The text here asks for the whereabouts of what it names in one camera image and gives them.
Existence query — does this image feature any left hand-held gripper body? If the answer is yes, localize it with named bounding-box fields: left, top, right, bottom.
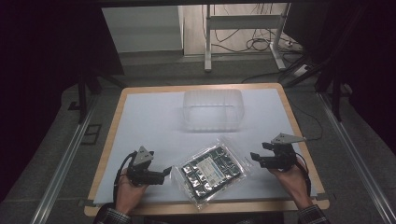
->
left=125, top=146, right=164, bottom=188

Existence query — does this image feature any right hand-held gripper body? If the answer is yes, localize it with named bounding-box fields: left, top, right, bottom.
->
left=263, top=133, right=307, bottom=172

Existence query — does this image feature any clear bag of dark packets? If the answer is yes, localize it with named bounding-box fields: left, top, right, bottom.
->
left=170, top=137, right=254, bottom=211

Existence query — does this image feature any clear plastic container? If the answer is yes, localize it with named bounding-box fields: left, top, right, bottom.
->
left=181, top=88, right=245, bottom=133

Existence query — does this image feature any person's left hand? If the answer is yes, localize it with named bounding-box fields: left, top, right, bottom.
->
left=114, top=168, right=149, bottom=217

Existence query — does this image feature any person's right hand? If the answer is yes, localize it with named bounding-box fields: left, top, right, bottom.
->
left=268, top=156, right=314, bottom=210

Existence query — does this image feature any white table sheet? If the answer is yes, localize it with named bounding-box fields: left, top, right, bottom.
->
left=92, top=88, right=319, bottom=205

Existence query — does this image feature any white power strip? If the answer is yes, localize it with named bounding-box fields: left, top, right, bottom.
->
left=293, top=63, right=313, bottom=77

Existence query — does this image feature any black metal stand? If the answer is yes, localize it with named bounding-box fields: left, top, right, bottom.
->
left=281, top=55, right=353, bottom=123
left=67, top=69, right=129, bottom=124

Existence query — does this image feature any white panel board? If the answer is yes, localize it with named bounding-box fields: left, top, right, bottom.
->
left=101, top=5, right=185, bottom=54

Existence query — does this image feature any left hand-held gripper black cable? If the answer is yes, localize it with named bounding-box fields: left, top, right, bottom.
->
left=112, top=150, right=138, bottom=202

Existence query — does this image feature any hand-held gripper black cable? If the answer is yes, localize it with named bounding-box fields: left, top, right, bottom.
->
left=112, top=150, right=138, bottom=202
left=294, top=157, right=313, bottom=198

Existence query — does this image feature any right hand-held gripper black cable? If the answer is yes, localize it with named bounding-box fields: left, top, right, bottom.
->
left=294, top=157, right=313, bottom=198

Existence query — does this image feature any black cable beside table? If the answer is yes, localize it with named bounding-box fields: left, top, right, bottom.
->
left=288, top=98, right=324, bottom=142

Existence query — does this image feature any aluminium floor rail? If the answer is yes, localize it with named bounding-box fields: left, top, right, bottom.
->
left=317, top=92, right=396, bottom=224
left=29, top=94, right=100, bottom=224

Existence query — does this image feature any tangle of black floor cables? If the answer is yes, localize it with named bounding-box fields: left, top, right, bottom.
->
left=201, top=3, right=304, bottom=54

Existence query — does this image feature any white metal desk frame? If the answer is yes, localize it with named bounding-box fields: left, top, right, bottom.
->
left=203, top=3, right=292, bottom=73

